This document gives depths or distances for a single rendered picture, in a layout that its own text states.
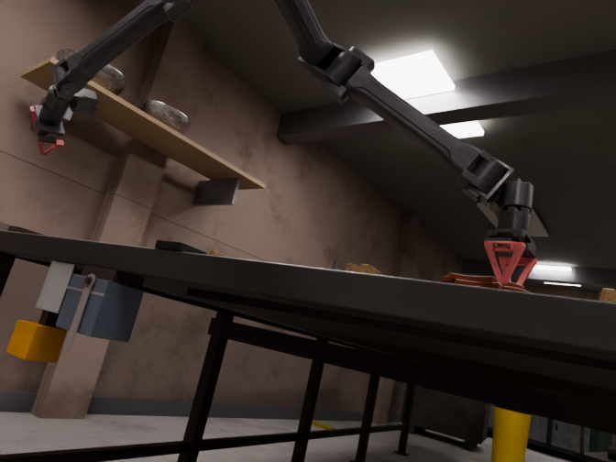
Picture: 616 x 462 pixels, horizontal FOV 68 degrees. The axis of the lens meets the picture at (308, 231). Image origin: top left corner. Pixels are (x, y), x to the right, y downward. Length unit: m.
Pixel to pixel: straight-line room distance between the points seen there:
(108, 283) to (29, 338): 0.26
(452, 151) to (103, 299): 0.78
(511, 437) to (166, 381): 3.78
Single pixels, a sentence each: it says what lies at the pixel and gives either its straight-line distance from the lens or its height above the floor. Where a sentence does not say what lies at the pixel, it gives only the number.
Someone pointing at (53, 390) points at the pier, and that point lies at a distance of 3.49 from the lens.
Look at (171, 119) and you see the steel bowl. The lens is 3.32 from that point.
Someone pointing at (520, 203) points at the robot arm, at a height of 1.13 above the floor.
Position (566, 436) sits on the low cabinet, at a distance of 8.67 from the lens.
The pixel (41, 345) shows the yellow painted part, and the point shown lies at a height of 0.66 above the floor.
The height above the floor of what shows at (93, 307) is 0.77.
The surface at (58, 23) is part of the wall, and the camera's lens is 3.72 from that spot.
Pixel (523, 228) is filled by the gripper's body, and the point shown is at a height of 1.08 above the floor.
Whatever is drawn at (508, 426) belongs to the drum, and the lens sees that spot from 5.94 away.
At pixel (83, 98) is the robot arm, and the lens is 1.49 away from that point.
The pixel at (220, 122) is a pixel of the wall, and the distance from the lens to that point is 4.31.
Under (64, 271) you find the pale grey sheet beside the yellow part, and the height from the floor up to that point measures 0.83.
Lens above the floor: 0.79
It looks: 14 degrees up
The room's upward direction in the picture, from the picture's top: 13 degrees clockwise
